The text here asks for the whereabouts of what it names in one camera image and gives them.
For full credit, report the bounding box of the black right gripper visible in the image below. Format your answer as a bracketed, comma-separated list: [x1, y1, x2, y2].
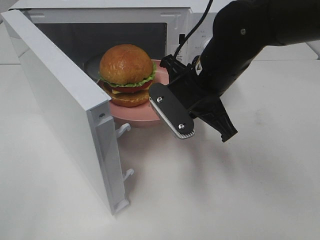
[148, 54, 238, 143]

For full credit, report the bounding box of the pink round plate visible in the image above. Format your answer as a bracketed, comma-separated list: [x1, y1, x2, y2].
[109, 59, 169, 128]

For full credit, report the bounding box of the burger with lettuce and tomato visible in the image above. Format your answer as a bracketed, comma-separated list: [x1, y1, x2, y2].
[98, 44, 157, 108]

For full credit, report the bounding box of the white microwave door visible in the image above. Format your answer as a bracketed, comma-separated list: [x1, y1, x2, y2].
[2, 10, 133, 214]

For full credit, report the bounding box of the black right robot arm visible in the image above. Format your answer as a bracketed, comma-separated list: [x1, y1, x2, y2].
[149, 0, 320, 142]

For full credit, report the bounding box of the white warning label sticker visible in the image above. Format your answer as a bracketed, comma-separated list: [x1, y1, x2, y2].
[171, 44, 188, 65]

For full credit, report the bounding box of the upper white control knob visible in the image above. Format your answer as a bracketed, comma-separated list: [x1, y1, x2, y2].
[201, 37, 212, 51]

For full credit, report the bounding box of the glass microwave turntable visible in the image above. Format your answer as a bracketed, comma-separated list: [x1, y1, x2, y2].
[83, 53, 103, 83]

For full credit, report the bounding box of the white microwave oven body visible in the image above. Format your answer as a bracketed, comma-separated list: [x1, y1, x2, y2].
[9, 0, 192, 60]

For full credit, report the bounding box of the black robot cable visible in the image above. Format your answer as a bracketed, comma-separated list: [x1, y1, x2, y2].
[172, 0, 215, 60]

